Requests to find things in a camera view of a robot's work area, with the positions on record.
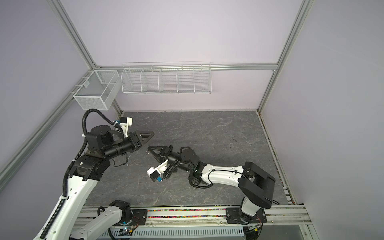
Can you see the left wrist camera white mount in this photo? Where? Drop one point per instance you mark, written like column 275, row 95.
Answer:
column 125, row 123

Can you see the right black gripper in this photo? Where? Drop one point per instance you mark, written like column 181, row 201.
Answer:
column 169, row 153

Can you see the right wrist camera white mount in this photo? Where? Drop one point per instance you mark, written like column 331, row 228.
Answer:
column 157, row 174

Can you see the white vented cable duct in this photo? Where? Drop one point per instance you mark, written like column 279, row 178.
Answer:
column 188, row 233

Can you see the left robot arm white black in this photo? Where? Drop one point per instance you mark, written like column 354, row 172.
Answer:
column 81, row 177

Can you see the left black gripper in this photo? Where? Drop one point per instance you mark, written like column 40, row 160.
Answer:
column 136, row 140

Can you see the aluminium frame profiles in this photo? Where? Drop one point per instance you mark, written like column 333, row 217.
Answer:
column 34, row 140

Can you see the long white wire basket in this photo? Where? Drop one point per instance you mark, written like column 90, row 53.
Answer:
column 166, row 78

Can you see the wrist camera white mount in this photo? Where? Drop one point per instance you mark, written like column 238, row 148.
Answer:
column 157, row 174
column 125, row 123

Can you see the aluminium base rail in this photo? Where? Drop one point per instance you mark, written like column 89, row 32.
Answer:
column 218, row 216

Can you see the white mesh box basket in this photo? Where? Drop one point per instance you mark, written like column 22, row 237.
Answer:
column 99, row 90

